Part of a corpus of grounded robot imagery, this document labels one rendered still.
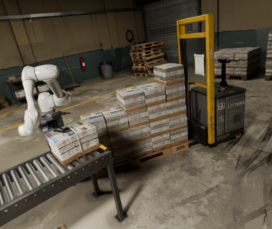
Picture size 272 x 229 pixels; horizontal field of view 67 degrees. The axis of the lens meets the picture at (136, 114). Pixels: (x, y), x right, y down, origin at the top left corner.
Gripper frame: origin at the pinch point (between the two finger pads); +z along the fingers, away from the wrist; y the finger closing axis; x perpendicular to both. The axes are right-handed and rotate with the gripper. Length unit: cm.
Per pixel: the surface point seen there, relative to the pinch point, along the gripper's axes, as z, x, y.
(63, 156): -14.3, 13.6, 25.7
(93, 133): 15.0, 13.7, 12.9
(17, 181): -50, 3, 40
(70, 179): -16, 28, 40
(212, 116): 192, 30, 33
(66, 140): -10.1, 14.2, 12.4
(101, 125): 55, -42, 30
